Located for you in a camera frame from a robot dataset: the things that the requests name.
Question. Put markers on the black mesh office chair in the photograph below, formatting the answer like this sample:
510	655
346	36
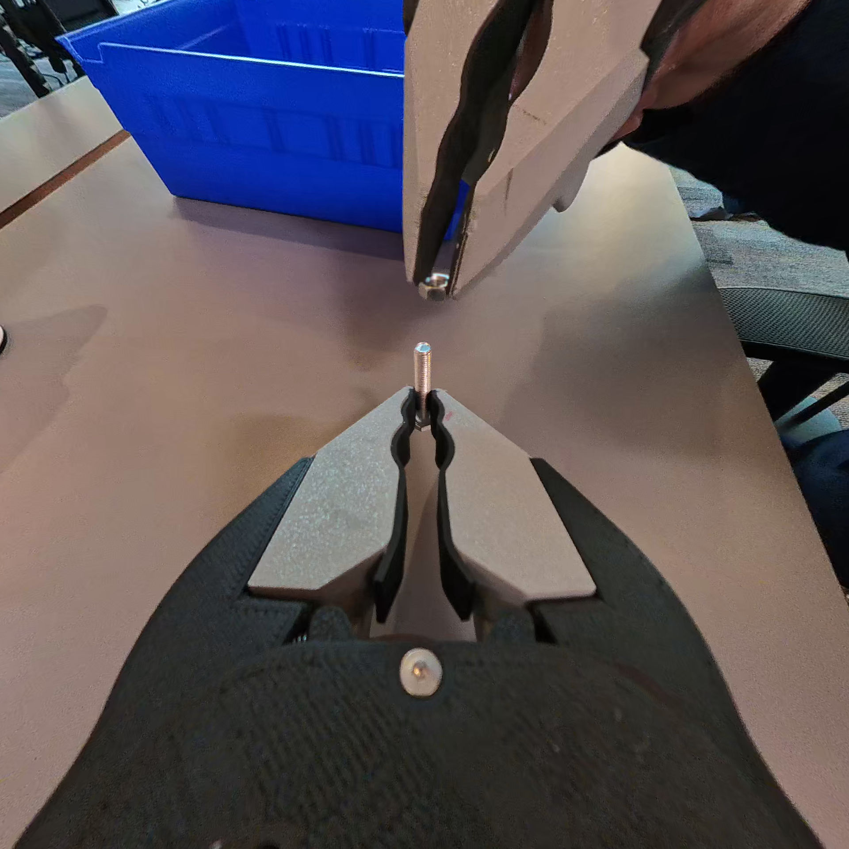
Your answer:
789	318

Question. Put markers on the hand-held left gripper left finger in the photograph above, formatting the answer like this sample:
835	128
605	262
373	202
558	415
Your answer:
338	517

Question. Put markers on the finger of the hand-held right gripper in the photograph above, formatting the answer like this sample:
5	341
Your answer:
431	79
583	79

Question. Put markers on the silver bolt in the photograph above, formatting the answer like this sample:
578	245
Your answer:
422	371

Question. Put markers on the blue plastic bin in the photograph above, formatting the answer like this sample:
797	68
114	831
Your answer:
232	132

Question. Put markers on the person's right forearm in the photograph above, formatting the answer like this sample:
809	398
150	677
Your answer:
782	132

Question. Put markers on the person's right hand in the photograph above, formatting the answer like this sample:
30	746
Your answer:
716	53

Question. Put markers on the silver hex nut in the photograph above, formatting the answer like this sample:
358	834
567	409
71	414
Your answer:
426	290

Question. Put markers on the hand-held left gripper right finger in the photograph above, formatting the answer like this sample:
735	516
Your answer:
511	517

